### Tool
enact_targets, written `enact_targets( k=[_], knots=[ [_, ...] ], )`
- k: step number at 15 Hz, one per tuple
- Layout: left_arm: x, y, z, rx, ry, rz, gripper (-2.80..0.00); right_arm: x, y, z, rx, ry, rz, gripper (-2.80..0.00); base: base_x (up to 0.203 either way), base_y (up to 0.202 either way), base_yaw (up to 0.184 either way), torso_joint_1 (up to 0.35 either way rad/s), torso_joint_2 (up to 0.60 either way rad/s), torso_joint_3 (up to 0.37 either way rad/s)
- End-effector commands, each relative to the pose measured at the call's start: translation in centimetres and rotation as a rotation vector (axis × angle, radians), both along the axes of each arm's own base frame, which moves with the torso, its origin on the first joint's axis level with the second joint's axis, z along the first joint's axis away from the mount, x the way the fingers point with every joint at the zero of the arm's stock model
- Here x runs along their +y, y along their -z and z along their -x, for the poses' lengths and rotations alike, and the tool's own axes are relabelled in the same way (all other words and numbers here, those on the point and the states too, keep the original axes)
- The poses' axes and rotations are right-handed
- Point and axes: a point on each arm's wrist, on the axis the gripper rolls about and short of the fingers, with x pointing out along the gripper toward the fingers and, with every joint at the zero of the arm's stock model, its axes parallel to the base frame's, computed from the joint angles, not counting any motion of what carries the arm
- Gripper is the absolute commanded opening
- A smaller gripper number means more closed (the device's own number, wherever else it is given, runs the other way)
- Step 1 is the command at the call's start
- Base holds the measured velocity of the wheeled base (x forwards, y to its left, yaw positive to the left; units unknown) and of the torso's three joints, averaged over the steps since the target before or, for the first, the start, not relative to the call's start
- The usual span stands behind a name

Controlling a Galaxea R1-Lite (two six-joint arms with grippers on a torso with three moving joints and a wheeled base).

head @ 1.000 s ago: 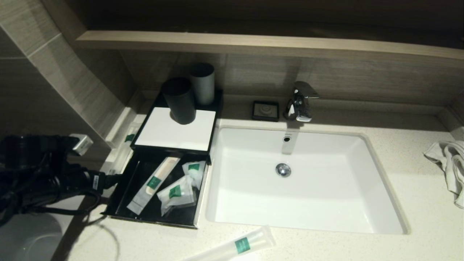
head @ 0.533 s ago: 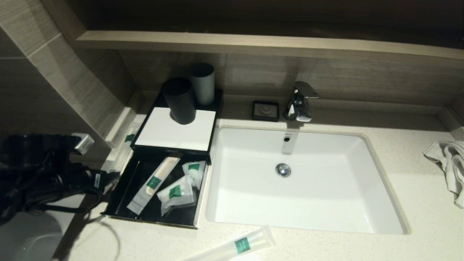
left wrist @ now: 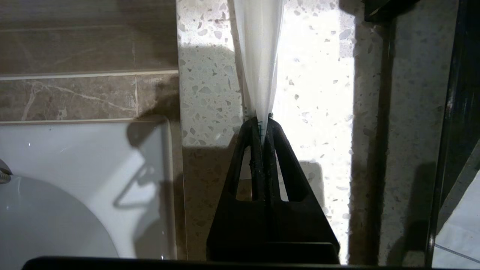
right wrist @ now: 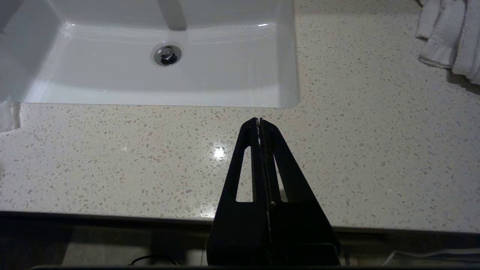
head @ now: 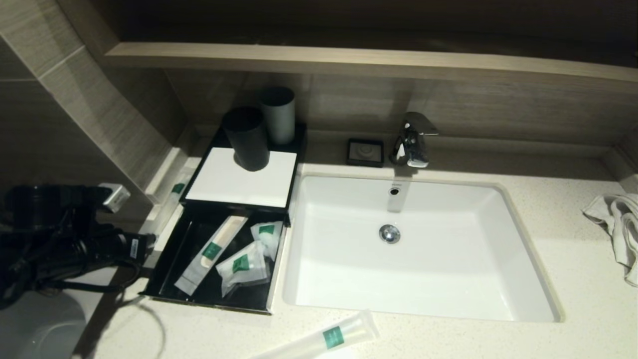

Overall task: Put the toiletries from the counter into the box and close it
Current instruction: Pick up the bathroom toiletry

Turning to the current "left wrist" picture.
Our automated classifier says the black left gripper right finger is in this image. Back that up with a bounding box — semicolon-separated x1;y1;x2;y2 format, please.
262;114;340;263

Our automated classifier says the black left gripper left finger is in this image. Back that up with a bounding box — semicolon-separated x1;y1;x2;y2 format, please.
206;117;269;263

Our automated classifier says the narrow toothbrush packet green label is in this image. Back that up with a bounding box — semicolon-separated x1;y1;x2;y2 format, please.
232;0;284;180

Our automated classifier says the black glossy drawer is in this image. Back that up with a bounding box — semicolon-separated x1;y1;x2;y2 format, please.
425;0;480;267

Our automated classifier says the white bathtub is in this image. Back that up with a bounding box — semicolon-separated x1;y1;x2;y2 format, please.
0;119;177;260

